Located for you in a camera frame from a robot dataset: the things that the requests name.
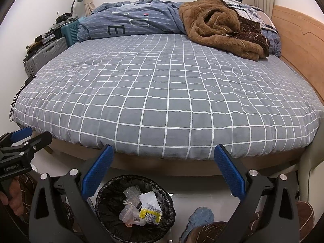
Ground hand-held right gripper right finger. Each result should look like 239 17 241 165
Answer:
214 144 300 243

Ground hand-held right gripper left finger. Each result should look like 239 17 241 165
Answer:
28 144 115 243

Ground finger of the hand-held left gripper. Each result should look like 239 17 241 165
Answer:
0 131 53 157
0 127 33 147

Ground bubble wrap piece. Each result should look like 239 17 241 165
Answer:
123 185 143 201

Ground clear plastic packet white label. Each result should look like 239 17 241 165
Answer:
118 202 148 226

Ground white wrapper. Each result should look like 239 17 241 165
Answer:
139 192 162 209

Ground yellow label packet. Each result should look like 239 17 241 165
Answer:
139 206 162 225

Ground black mesh trash bin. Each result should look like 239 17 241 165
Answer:
95 174 176 238

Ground person's left hand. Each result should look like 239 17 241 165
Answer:
0 177 24 217

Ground person's left leg brown pajama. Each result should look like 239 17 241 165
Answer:
15 175 88 243

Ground person's leg brown pajama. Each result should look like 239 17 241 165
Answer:
187 201 315 243
15 175 88 243

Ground blue slipper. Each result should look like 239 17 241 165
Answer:
186 206 215 237

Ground person's right leg brown pajama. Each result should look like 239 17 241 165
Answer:
187 201 315 243

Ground cream plastic cabinet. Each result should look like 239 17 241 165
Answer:
298 121 324 208

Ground grey suitcase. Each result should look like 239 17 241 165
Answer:
24 37 69 75

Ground pile of small boxes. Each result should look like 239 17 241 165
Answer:
25 29 57 59

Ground teal suitcase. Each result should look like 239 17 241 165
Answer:
54 19 80 47

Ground tangled dark items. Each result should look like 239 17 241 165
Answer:
52 11 81 29

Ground wooden headboard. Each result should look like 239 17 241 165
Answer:
271 4 324 99

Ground brown fleece blanket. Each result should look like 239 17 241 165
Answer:
178 0 271 61

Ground blue striped duvet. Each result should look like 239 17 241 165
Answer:
77 0 189 43

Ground patterned pillow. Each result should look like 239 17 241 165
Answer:
225 1 282 57

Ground black cable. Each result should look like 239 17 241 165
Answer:
9 75 36 123

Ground wooden bed frame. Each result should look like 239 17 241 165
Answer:
33 129 307 180

